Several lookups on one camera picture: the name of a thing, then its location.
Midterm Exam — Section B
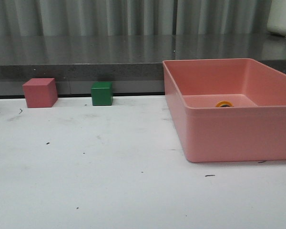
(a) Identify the yellow push button switch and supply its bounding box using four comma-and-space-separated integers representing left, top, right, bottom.
215, 101, 233, 107

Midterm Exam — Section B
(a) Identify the green cube block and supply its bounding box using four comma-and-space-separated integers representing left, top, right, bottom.
91, 82, 113, 106

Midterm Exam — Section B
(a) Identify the dark grey counter shelf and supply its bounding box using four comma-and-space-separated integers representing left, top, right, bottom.
0, 33, 286, 98

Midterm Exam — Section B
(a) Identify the pink cube block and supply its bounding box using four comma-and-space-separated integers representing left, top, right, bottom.
22, 78, 58, 108

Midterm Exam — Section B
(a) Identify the pink plastic bin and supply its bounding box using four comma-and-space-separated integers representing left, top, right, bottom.
163, 58, 286, 162

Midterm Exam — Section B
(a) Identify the white appliance in background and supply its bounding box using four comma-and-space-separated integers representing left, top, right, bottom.
266, 0, 286, 37

